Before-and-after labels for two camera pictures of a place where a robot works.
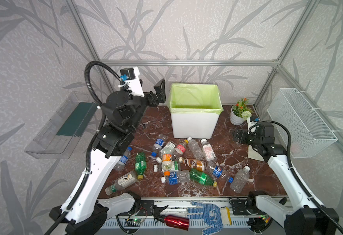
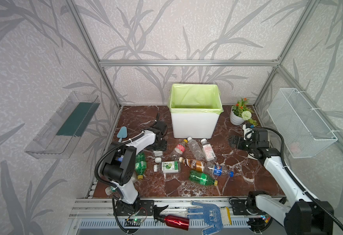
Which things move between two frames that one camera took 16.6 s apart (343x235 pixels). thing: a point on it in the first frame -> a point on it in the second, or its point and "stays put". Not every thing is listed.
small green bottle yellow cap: (140, 164) stays put
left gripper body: (151, 97) -> (159, 144)
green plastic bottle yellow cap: (198, 176) stays put
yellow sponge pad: (226, 215) stays put
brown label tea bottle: (200, 165) stays put
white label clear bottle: (169, 148) -> (158, 153)
